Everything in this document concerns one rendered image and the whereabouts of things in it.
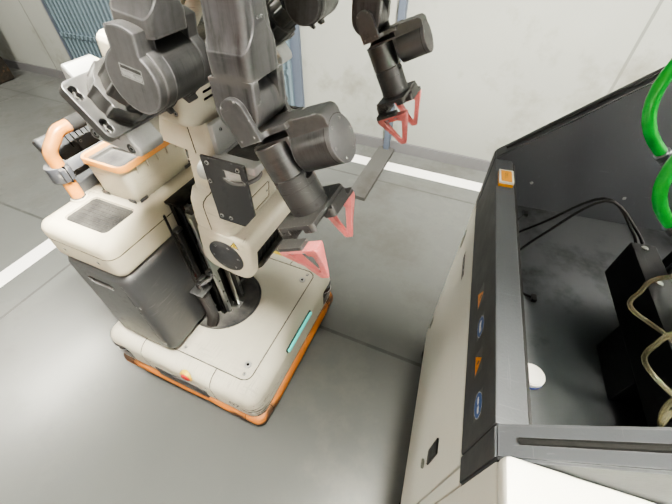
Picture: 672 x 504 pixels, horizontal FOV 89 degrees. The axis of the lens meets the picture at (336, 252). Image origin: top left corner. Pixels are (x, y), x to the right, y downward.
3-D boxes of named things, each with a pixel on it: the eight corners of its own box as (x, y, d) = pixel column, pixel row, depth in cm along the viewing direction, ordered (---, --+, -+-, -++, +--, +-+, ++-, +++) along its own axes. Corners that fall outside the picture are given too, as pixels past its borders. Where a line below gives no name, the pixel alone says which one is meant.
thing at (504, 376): (475, 209, 94) (495, 157, 82) (492, 212, 93) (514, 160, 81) (460, 456, 53) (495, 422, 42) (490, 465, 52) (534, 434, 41)
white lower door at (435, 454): (425, 333, 145) (472, 206, 95) (431, 334, 145) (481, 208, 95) (397, 517, 103) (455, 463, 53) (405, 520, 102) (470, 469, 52)
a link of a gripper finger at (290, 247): (356, 254, 53) (330, 205, 48) (338, 288, 49) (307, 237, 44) (321, 256, 57) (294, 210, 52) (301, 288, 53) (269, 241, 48)
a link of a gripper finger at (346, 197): (371, 226, 58) (349, 178, 53) (356, 255, 53) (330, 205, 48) (338, 229, 61) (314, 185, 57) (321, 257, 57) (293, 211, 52)
